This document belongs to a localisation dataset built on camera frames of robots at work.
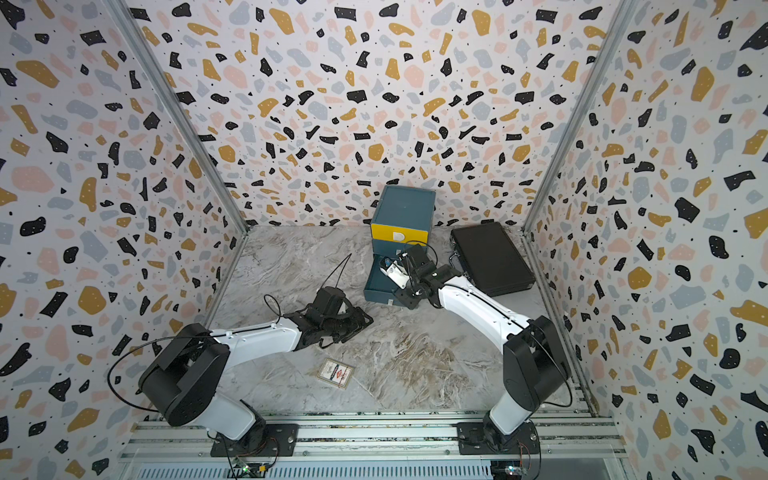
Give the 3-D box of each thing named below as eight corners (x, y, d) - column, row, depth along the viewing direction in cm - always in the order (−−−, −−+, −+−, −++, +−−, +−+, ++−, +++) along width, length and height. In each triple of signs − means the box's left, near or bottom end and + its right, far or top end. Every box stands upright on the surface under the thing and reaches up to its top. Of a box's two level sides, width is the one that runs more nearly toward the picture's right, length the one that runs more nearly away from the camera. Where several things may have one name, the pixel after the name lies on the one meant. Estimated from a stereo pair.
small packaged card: (317, 379, 86) (315, 376, 84) (326, 360, 89) (325, 357, 88) (346, 389, 84) (345, 386, 82) (354, 369, 88) (353, 366, 86)
